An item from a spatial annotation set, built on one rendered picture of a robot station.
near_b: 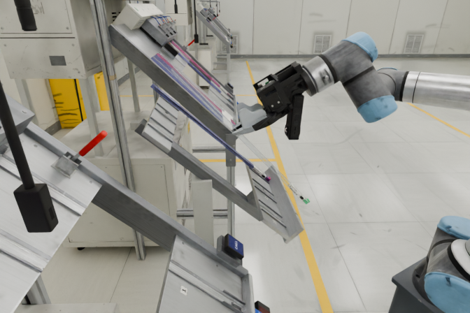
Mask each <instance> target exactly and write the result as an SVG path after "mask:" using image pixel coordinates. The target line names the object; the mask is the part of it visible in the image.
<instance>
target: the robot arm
mask: <svg viewBox="0 0 470 313"><path fill-rule="evenodd" d="M377 57H378V49H377V48H376V44H375V42H374V40H373V39H372V37H370V35H368V34H366V33H364V32H357V33H355V34H353V35H352V36H349V37H348V38H346V39H343V40H341V41H340V43H337V44H336V45H334V46H333V47H331V48H330V49H328V50H326V51H325V52H323V53H322V54H319V55H318V56H316V57H314V58H313V59H311V60H310V61H308V62H306V63H305V64H303V65H302V66H301V64H300V63H297V62H296V61H294V62H293V63H291V64H290V65H288V66H286V67H285V68H283V69H282V70H280V71H279V72H277V73H275V74H272V73H271V74H269V75H268V76H266V77H265V78H263V79H261V80H260V81H258V82H256V83H255V84H253V87H254V88H255V90H256V95H257V96H258V98H259V99H260V101H261V102H262V104H263V105H261V104H259V103H256V104H254V105H252V106H248V105H246V104H245V103H239V104H238V105H237V106H236V109H237V113H238V116H239V119H240V122H239V123H238V124H237V125H236V126H235V127H236V128H237V130H236V131H234V132H233V135H234V136H235V135H243V134H246V133H251V132H253V131H258V130H260V129H263V128H265V127H267V126H270V125H272V124H273V123H274V122H276V121H278V120H279V119H280V118H282V117H284V116H286V115H287V120H286V125H285V135H286V136H287V138H288V139H289V140H298V139H299V135H300V131H301V116H302V111H303V105H304V95H303V94H302V93H303V92H304V91H306V93H307V94H308V95H309V96H313V95H315V94H317V93H320V92H322V91H323V90H325V89H326V88H328V87H331V86H332V85H334V84H336V83H337V82H339V81H340V82H341V84H342V85H343V87H344V89H345V90H346V92H347V94H348V95H349V97H350V99H351V101H352V102H353V104H354V105H355V107H356V109H357V112H358V113H359V114H360V115H361V116H362V118H363V119H364V121H365V122H367V123H373V122H377V121H378V120H381V119H383V118H385V117H387V116H388V115H391V114H392V113H393V112H395V111H396V110H397V108H398V106H397V103H396V102H395V101H400V102H405V103H415V104H420V105H430V106H436V107H442V108H452V109H458V110H467V111H470V76H467V75H451V74H441V73H424V72H415V71H399V70H398V69H396V68H392V67H385V68H380V69H378V70H376V69H375V68H374V66H373V64H372V63H373V61H374V60H375V59H376V58H377ZM266 78H267V79H268V82H265V85H264V86H262V84H260V85H258V83H260V82H261V81H263V80H265V79H266ZM412 282H413V285H414V287H415V289H416V290H417V291H418V293H419V294H420V295H421V296H422V297H423V298H424V299H425V300H427V301H428V302H429V303H431V304H433V305H434V306H436V307H437V308H439V309H440V310H442V311H443V312H445V313H470V219H467V218H464V217H458V216H450V215H449V216H444V217H442V218H441V219H440V221H439V223H438V224H437V228H436V232H435V234H434V237H433V240H432V243H431V245H430V248H429V251H428V253H427V257H426V258H425V259H423V260H422V261H421V262H420V263H419V264H418V265H416V267H415V269H414V271H413V274H412Z"/></svg>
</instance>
